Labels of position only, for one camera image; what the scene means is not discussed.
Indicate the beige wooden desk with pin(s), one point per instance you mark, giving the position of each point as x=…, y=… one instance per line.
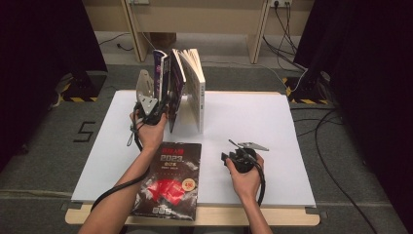
x=195, y=16

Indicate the black curtain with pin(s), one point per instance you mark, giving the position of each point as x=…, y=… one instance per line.
x=39, y=48
x=367, y=65

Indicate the white wall socket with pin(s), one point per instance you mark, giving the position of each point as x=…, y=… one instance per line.
x=281, y=2
x=139, y=1

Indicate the black magazine with red print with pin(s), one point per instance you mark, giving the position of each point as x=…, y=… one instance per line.
x=168, y=182

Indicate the wooden expandable book rack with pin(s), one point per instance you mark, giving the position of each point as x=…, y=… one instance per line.
x=144, y=86

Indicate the yellow black striped stand base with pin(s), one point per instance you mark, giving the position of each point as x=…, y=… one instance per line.
x=308, y=92
x=81, y=89

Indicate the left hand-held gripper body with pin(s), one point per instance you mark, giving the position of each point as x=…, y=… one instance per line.
x=147, y=109

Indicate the person's left hand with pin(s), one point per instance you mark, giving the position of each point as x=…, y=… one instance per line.
x=151, y=135

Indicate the gray table corner bracket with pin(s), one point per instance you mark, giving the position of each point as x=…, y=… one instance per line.
x=316, y=212

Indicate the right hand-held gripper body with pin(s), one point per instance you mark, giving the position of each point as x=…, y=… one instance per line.
x=245, y=161

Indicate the purple book with pink banner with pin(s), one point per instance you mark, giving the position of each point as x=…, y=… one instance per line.
x=176, y=87

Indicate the white book with picture grid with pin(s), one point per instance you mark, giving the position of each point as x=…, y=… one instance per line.
x=196, y=91

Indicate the person's right hand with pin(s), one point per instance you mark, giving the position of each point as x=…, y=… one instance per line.
x=246, y=185

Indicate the brown cardboard box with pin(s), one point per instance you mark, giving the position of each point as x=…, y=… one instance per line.
x=162, y=39

